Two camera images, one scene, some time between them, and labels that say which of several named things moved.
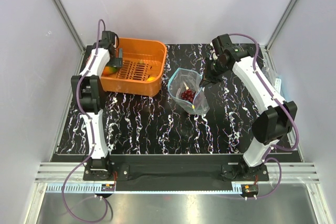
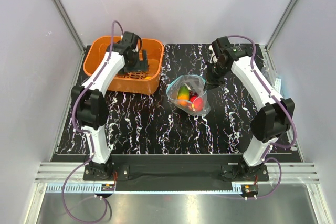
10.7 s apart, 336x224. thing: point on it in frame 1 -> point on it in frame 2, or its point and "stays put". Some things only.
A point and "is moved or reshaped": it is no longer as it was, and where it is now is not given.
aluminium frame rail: [72, 172] stays put
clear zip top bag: [185, 88] is moved or reshaped
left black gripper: [117, 62] -> [140, 65]
